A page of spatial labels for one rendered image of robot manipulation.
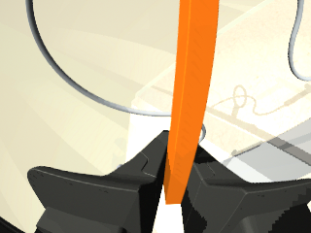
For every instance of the orange handle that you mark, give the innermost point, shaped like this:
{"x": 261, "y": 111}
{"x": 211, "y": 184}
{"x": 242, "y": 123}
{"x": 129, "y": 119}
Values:
{"x": 198, "y": 25}

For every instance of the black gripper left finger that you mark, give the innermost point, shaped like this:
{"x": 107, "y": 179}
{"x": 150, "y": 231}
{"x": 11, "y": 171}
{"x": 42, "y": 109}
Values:
{"x": 129, "y": 197}

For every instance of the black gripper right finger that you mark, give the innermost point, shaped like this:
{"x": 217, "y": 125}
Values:
{"x": 216, "y": 199}

